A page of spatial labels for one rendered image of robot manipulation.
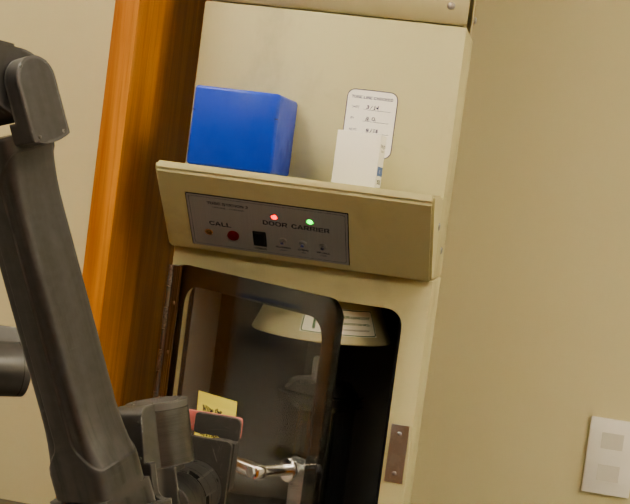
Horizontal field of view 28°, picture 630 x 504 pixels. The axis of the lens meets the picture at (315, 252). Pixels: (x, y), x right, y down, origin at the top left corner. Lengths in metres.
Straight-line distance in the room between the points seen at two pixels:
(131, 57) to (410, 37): 0.33
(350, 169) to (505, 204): 0.54
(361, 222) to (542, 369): 0.60
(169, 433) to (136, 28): 0.54
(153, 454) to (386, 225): 0.43
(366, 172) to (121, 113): 0.29
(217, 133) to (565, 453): 0.80
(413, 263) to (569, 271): 0.51
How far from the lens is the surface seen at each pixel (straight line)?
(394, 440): 1.51
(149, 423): 1.12
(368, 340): 1.55
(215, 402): 1.46
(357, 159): 1.42
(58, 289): 1.05
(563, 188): 1.91
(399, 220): 1.40
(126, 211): 1.52
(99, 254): 1.48
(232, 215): 1.45
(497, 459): 1.95
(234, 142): 1.42
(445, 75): 1.49
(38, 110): 1.01
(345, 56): 1.51
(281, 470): 1.34
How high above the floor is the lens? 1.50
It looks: 3 degrees down
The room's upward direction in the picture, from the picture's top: 7 degrees clockwise
